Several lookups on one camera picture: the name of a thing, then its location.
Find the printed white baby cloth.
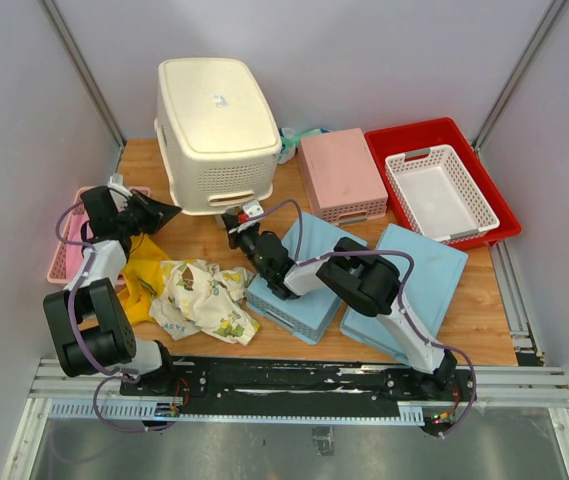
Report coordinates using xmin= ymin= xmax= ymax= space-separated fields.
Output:
xmin=149 ymin=259 xmax=260 ymax=346

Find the blue perforated basket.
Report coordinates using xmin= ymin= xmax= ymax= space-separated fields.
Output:
xmin=340 ymin=224 xmax=468 ymax=373
xmin=247 ymin=212 xmax=368 ymax=344

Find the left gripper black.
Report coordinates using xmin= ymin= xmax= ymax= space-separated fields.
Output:
xmin=115 ymin=189 xmax=181 ymax=237

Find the pink basket with clothes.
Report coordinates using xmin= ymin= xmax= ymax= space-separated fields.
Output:
xmin=47 ymin=205 xmax=157 ymax=286

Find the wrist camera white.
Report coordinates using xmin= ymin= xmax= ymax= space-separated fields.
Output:
xmin=107 ymin=173 xmax=133 ymax=211
xmin=238 ymin=200 xmax=265 ymax=231

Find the pink cloth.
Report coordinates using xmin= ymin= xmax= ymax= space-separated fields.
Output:
xmin=65 ymin=228 xmax=83 ymax=280

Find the slotted cable duct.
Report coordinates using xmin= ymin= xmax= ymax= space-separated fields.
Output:
xmin=48 ymin=399 xmax=425 ymax=427

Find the large cream laundry basket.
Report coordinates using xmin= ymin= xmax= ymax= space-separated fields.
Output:
xmin=154 ymin=57 xmax=282 ymax=216

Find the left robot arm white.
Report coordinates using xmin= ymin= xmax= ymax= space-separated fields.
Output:
xmin=43 ymin=178 xmax=181 ymax=396

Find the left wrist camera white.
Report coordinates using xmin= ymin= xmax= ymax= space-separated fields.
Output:
xmin=107 ymin=173 xmax=133 ymax=211

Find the teal white sock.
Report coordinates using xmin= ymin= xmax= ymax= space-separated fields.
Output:
xmin=277 ymin=127 xmax=331 ymax=165

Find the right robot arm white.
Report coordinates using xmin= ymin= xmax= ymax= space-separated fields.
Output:
xmin=222 ymin=213 xmax=467 ymax=400

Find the pink perforated basket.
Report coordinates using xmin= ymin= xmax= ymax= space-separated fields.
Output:
xmin=297 ymin=128 xmax=388 ymax=226

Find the white perforated basket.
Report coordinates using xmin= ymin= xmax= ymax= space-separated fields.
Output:
xmin=384 ymin=144 xmax=500 ymax=244

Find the yellow cloth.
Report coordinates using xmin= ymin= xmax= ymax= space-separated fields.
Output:
xmin=117 ymin=234 xmax=170 ymax=326

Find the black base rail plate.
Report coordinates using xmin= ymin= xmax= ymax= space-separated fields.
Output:
xmin=119 ymin=356 xmax=472 ymax=418

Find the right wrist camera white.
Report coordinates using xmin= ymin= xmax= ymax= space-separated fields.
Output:
xmin=238 ymin=200 xmax=265 ymax=231

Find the red plastic tray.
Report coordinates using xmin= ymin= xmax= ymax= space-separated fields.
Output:
xmin=364 ymin=117 xmax=521 ymax=251

